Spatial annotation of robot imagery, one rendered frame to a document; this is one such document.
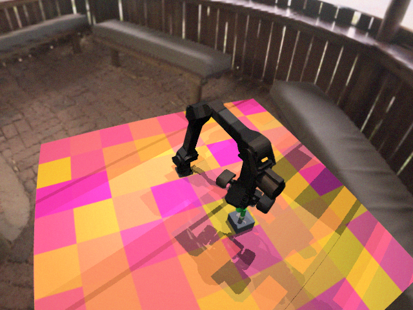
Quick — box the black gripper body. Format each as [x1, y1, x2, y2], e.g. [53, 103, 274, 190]
[216, 169, 276, 214]

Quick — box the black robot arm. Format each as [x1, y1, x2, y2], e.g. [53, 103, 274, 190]
[171, 99, 286, 208]

